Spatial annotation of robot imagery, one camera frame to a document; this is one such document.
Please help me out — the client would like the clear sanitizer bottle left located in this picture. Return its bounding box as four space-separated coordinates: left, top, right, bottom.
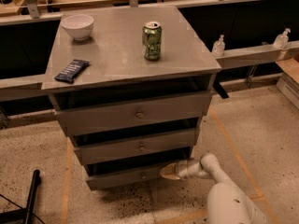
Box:
212 35 225 57

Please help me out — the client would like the white ceramic bowl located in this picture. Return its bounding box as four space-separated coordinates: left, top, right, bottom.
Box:
61 14 94 40

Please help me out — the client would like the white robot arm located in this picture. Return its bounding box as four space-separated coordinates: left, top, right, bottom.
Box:
160 152 270 224

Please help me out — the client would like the grey top drawer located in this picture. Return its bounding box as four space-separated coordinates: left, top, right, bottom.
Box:
56 91 211 136

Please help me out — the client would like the clear sanitizer bottle right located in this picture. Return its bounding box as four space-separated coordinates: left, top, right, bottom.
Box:
273 28 291 49

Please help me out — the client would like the grey bottom drawer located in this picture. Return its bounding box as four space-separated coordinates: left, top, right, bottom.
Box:
86 156 178 189

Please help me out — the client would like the cardboard box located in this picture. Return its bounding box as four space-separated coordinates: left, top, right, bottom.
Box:
277 55 299 109

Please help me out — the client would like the clear sanitizer bottle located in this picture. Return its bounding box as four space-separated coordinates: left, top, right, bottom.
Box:
273 28 291 49
212 35 225 57

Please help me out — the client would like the grey middle drawer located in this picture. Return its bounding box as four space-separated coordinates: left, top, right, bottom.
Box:
74 128 199 165

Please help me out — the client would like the dark blue snack bar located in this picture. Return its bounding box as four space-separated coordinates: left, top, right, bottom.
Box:
54 59 90 84

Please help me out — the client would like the grey wooden drawer cabinet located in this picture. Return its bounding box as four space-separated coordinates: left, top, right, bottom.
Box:
41 5 221 179

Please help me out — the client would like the black stand leg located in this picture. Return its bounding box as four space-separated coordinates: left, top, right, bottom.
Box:
0 170 41 224

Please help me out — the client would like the grey drawer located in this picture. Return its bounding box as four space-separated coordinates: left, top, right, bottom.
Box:
56 91 211 136
74 128 199 165
86 156 178 189

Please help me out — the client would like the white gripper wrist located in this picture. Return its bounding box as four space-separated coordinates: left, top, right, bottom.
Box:
160 159 210 180

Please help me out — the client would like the green soda can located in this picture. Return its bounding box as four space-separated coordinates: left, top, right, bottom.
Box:
142 21 162 61

